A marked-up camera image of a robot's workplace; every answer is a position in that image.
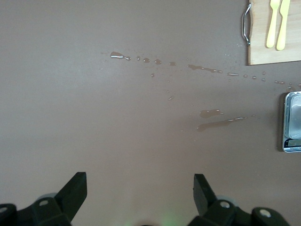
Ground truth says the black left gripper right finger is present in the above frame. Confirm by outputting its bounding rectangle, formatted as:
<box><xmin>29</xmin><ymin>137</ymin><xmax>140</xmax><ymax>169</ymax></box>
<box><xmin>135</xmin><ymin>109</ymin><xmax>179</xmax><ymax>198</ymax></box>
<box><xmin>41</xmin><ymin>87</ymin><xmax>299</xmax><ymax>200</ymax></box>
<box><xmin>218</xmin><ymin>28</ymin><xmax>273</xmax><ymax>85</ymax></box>
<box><xmin>188</xmin><ymin>174</ymin><xmax>286</xmax><ymax>226</ymax></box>

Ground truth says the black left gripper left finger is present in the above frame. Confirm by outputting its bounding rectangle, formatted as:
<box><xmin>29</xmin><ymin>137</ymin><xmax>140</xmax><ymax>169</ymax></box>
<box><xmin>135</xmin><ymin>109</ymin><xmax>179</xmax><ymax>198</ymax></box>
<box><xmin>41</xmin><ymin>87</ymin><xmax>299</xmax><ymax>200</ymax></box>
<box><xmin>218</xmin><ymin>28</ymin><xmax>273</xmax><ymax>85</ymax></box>
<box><xmin>0</xmin><ymin>171</ymin><xmax>87</xmax><ymax>226</ymax></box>

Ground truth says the silver digital kitchen scale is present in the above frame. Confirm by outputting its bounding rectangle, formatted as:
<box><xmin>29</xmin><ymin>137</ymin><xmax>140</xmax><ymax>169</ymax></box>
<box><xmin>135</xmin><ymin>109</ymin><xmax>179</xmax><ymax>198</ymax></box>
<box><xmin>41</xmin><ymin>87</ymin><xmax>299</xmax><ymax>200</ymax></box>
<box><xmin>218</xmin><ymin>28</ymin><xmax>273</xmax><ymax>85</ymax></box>
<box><xmin>281</xmin><ymin>91</ymin><xmax>301</xmax><ymax>153</ymax></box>

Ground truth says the wooden cutting board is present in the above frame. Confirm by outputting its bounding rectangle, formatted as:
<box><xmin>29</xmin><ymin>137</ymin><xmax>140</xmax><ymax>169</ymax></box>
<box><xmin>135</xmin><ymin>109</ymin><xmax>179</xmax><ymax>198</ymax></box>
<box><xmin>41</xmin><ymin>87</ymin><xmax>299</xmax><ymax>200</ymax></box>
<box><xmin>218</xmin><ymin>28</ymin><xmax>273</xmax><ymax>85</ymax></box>
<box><xmin>242</xmin><ymin>0</ymin><xmax>301</xmax><ymax>66</ymax></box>

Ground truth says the yellow plastic fork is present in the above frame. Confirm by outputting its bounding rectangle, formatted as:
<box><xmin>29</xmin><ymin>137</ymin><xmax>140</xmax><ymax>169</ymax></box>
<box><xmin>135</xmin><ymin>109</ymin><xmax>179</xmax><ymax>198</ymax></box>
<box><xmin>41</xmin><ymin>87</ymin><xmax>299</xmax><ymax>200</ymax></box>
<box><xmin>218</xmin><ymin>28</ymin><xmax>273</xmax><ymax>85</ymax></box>
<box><xmin>266</xmin><ymin>0</ymin><xmax>279</xmax><ymax>48</ymax></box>

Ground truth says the yellow plastic knife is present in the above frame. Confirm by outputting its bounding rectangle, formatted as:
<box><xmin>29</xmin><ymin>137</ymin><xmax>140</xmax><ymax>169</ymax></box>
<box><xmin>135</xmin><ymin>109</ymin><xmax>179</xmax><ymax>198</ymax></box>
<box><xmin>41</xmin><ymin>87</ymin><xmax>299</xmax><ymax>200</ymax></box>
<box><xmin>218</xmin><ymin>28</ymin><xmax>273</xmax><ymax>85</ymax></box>
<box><xmin>276</xmin><ymin>0</ymin><xmax>291</xmax><ymax>51</ymax></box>

